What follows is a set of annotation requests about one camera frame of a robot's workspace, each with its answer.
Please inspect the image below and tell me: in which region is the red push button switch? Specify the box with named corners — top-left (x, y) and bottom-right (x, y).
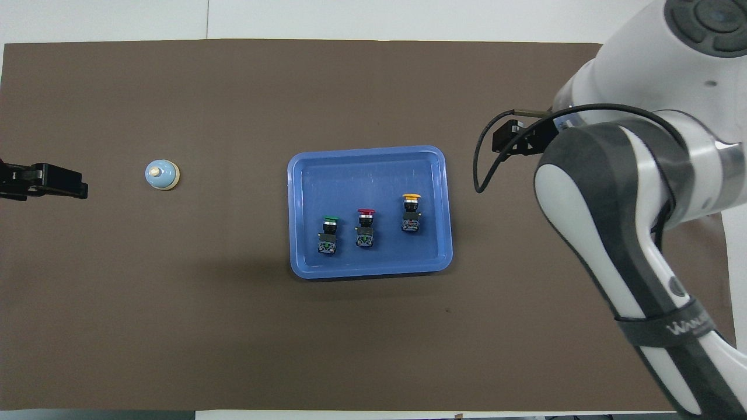
top-left (355, 208), bottom-right (376, 249)

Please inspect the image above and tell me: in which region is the yellow push button switch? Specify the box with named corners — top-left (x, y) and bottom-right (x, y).
top-left (400, 193), bottom-right (423, 234)

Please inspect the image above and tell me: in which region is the brown table mat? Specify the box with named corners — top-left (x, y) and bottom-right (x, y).
top-left (0, 39), bottom-right (736, 412)

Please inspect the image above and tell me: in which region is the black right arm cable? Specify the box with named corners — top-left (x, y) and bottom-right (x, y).
top-left (473, 104), bottom-right (690, 234)

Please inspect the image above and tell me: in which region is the green push button switch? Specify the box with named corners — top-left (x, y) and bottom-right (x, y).
top-left (317, 215), bottom-right (340, 256)

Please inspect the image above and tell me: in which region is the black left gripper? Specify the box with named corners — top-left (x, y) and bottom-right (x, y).
top-left (0, 159), bottom-right (89, 202)

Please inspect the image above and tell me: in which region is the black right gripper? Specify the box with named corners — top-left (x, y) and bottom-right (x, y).
top-left (492, 117), bottom-right (561, 157)

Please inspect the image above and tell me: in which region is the blue plastic tray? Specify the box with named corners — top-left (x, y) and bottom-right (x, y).
top-left (287, 145), bottom-right (453, 279)

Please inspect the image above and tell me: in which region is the light blue call bell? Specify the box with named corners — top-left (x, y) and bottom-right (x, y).
top-left (145, 159), bottom-right (180, 192)

